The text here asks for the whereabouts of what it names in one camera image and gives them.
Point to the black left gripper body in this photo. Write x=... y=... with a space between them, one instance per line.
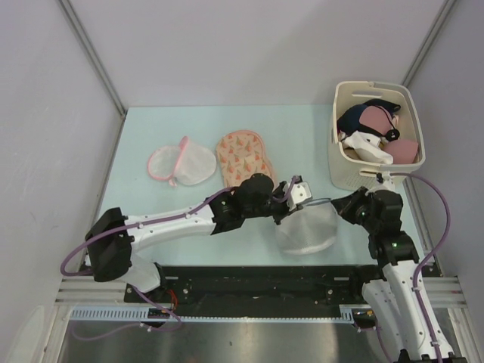
x=266 y=209

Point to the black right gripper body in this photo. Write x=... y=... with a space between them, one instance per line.
x=358 y=210

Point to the white mesh laundry bag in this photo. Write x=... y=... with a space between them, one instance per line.
x=308 y=231

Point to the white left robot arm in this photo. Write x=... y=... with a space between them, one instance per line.
x=115 y=240

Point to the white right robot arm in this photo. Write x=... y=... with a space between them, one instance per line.
x=406 y=324

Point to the floral peach mesh laundry bag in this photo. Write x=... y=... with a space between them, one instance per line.
x=240 y=155

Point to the pink round mesh laundry bag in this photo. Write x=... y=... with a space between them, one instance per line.
x=187 y=163

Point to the navy blue bra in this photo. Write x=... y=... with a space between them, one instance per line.
x=375 y=114

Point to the cream perforated plastic basket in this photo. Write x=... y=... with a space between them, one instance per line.
x=347 y=171

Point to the white garment in basket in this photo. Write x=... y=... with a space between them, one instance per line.
x=366 y=146

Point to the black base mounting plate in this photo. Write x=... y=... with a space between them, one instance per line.
x=289 y=286

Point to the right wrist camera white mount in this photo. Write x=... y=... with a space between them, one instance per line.
x=384 y=182

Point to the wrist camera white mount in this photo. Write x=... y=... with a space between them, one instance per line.
x=297 y=192
x=384 y=182

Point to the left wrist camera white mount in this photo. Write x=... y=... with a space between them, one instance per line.
x=297 y=192

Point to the pink bra with black straps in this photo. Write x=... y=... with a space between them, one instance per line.
x=404 y=151

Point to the aluminium frame rail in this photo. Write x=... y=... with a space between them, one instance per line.
x=84 y=291

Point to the white slotted cable duct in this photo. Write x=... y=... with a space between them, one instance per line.
x=225 y=312

